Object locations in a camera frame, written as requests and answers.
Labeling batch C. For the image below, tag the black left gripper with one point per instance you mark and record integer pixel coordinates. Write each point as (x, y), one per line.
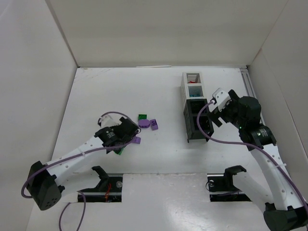
(128, 128)

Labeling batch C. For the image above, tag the green sloped lego brick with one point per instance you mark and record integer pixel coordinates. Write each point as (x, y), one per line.
(119, 151)

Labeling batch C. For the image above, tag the aluminium rail at table edge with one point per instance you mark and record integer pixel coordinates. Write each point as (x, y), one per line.
(247, 82)

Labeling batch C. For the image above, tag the white double-bin container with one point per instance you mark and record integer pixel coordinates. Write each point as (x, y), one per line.
(196, 88)

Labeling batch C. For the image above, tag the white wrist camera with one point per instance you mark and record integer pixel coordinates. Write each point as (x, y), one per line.
(106, 121)
(221, 98)

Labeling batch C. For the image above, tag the purple square lego brick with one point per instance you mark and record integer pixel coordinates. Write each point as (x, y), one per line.
(154, 124)

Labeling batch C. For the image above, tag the purple rounded lego brick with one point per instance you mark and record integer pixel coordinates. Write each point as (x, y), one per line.
(136, 140)

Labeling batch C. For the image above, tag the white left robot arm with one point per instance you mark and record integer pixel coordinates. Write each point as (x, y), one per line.
(48, 183)

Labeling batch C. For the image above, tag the dark green studded lego brick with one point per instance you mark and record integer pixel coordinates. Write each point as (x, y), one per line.
(142, 116)

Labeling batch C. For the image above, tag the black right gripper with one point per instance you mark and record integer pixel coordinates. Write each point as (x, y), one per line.
(221, 114)

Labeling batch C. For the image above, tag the black double-bin container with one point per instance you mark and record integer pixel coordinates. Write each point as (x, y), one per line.
(191, 110)

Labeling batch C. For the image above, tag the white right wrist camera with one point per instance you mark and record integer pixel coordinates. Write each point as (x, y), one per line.
(221, 98)

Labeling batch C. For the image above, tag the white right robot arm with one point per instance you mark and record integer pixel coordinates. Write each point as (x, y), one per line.
(283, 207)

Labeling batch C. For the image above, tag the purple oval lego piece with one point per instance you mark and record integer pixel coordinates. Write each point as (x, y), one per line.
(144, 123)

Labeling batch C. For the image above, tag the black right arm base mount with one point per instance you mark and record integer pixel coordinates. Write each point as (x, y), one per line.
(220, 190)

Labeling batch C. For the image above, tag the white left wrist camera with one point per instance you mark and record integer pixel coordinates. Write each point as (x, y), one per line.
(106, 121)

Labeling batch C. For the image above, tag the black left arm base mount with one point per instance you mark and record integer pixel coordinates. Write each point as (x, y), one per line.
(107, 190)

